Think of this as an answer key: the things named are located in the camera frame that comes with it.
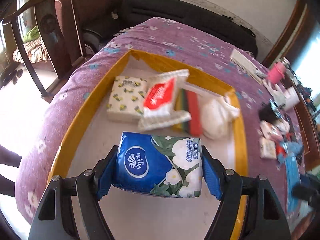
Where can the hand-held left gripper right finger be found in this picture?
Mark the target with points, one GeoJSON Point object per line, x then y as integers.
{"type": "Point", "coordinates": [212, 180]}

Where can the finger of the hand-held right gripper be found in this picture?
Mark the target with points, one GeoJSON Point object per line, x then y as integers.
{"type": "Point", "coordinates": [307, 193]}

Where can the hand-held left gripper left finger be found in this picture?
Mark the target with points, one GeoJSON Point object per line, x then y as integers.
{"type": "Point", "coordinates": [106, 177]}

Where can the light blue towel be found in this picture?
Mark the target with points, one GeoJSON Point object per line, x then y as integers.
{"type": "Point", "coordinates": [292, 150]}

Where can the blue floral tissue pack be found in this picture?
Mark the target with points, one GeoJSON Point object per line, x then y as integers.
{"type": "Point", "coordinates": [155, 165]}

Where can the red plastic bag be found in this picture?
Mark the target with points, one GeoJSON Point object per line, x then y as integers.
{"type": "Point", "coordinates": [280, 150]}

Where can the white clear-wrapped tissue pack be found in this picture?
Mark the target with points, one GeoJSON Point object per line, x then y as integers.
{"type": "Point", "coordinates": [268, 148]}

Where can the white cloth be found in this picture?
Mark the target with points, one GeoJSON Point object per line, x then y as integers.
{"type": "Point", "coordinates": [216, 117]}

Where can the yellow cardboard tray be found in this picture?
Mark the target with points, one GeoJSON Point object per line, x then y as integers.
{"type": "Point", "coordinates": [155, 220]}

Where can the colourful sponge pack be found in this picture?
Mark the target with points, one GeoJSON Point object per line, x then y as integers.
{"type": "Point", "coordinates": [192, 115]}

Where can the pink tissue pack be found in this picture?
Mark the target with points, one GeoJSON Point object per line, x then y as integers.
{"type": "Point", "coordinates": [272, 130]}

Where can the lemon print tissue pack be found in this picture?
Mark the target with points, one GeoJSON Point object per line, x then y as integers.
{"type": "Point", "coordinates": [125, 97]}

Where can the red white snack packet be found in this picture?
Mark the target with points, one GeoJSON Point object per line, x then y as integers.
{"type": "Point", "coordinates": [160, 97]}

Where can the blue and red cloth packet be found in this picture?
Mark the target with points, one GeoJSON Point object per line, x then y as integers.
{"type": "Point", "coordinates": [295, 180]}

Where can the black electric motor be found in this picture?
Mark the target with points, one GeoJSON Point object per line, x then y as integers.
{"type": "Point", "coordinates": [268, 111]}

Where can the white plastic jar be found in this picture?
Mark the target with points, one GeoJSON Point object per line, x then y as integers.
{"type": "Point", "coordinates": [291, 98]}

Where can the white glove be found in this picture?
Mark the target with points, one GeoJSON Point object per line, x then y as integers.
{"type": "Point", "coordinates": [273, 91]}

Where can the paper notebook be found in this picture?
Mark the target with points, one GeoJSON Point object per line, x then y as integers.
{"type": "Point", "coordinates": [245, 61]}

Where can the pink thermos bottle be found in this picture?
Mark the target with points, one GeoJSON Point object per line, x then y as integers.
{"type": "Point", "coordinates": [277, 71]}

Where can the black slipper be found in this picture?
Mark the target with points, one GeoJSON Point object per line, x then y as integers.
{"type": "Point", "coordinates": [6, 77]}
{"type": "Point", "coordinates": [17, 73]}

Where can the patterned blanket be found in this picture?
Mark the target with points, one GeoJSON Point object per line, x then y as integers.
{"type": "Point", "coordinates": [30, 52]}

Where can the purple floral tablecloth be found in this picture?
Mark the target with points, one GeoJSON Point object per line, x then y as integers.
{"type": "Point", "coordinates": [175, 37]}

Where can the dark wooden chair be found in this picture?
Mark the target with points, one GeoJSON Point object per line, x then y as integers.
{"type": "Point", "coordinates": [57, 35]}

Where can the green cloth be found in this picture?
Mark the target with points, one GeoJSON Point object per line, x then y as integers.
{"type": "Point", "coordinates": [31, 33]}

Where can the black sofa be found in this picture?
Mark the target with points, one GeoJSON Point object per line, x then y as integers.
{"type": "Point", "coordinates": [175, 7]}

